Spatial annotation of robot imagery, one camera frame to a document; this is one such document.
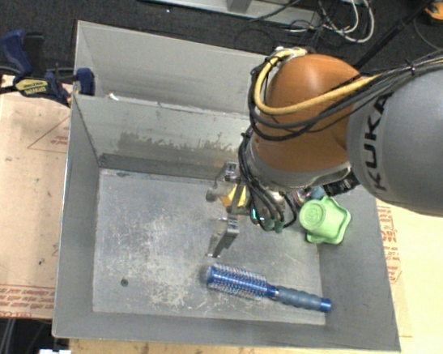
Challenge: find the grey metal bin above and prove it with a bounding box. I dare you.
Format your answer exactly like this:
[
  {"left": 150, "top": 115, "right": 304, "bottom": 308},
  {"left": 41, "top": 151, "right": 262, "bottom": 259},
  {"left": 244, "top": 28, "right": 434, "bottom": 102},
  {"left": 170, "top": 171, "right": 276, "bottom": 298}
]
[{"left": 33, "top": 19, "right": 441, "bottom": 354}]

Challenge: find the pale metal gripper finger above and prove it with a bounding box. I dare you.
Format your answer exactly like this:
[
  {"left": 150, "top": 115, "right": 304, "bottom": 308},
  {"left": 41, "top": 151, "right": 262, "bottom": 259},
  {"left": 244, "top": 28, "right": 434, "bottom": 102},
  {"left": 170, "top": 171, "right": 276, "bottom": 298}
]
[
  {"left": 204, "top": 158, "right": 241, "bottom": 207},
  {"left": 205, "top": 212, "right": 242, "bottom": 262}
]

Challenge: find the brown cardboard board red print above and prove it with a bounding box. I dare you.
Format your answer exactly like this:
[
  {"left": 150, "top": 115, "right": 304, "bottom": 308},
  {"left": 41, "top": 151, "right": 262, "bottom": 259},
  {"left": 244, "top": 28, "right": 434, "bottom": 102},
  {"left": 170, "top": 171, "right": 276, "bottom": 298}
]
[{"left": 0, "top": 72, "right": 443, "bottom": 354}]

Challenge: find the blue round hairbrush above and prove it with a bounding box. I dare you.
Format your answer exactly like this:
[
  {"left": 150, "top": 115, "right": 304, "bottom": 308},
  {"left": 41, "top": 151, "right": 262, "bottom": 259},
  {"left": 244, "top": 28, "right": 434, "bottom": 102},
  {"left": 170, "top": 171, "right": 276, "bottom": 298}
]
[{"left": 202, "top": 261, "right": 336, "bottom": 315}]

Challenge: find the small yellow object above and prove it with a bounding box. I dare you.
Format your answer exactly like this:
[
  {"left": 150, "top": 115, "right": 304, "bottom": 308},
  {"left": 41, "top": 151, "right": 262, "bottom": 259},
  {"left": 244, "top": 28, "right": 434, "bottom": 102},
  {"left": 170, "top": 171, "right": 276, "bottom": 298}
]
[{"left": 219, "top": 181, "right": 251, "bottom": 211}]

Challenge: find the light green lobed knob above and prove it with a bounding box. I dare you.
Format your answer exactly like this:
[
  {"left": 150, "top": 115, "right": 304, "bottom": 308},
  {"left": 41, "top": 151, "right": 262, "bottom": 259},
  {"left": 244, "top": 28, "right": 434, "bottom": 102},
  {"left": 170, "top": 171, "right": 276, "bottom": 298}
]
[{"left": 294, "top": 190, "right": 355, "bottom": 250}]

